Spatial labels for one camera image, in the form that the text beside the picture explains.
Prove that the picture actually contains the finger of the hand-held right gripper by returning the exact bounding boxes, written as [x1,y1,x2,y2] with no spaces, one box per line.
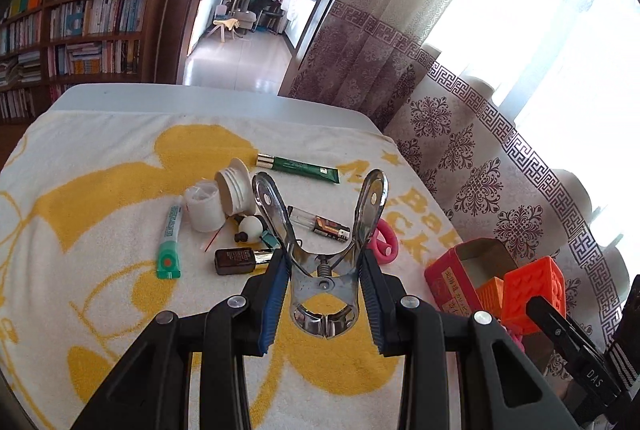
[526,296,573,341]

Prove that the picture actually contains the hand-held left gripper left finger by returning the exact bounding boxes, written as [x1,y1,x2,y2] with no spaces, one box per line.
[70,250,292,430]

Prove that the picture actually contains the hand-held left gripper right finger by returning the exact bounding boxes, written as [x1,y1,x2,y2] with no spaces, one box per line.
[361,250,576,430]

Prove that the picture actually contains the orange-red embossed toy block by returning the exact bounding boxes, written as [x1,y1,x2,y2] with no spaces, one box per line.
[501,256,567,336]

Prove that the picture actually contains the brown bottle with gold cap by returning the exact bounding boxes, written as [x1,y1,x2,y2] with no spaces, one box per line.
[215,247,275,277]

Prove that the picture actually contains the small pink knot toy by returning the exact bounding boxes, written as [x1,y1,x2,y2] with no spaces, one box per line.
[371,218,401,266]

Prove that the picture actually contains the light orange embossed toy block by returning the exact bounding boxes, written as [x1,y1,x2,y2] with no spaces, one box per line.
[476,276,508,321]

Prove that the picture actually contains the large metal spring clip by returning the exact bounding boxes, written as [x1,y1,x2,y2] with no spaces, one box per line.
[251,170,389,340]

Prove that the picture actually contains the red tin container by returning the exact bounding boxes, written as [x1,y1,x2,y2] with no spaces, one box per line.
[425,237,566,376]

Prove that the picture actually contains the clear lighter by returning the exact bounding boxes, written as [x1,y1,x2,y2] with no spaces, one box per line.
[287,206,351,242]

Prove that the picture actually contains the white plastic jar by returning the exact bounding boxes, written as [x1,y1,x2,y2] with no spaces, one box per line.
[183,180,223,232]

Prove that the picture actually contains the white and green pen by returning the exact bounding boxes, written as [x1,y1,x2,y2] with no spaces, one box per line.
[156,204,183,280]

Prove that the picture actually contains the small panda figurine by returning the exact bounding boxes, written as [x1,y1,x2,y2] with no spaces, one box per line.
[234,215,265,243]

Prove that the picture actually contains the thin red stick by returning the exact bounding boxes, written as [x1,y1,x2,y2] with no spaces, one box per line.
[202,222,226,253]

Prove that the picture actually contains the white jar lid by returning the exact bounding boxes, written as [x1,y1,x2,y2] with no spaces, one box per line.
[215,158,257,217]

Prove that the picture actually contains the green tube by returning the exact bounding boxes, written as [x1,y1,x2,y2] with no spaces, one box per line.
[256,153,341,184]

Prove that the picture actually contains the purple patterned curtain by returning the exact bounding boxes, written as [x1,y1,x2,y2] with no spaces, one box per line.
[277,0,640,361]

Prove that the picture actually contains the yellow and white printed towel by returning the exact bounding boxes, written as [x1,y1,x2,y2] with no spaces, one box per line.
[0,110,466,430]

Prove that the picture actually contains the small wooden stool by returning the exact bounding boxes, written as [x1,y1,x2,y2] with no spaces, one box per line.
[212,17,241,42]

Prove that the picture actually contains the grey upholstered chair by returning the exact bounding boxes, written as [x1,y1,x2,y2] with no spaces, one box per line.
[227,7,258,31]

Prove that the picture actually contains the wooden bookshelf with books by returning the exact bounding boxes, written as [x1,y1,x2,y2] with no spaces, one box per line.
[0,0,171,121]

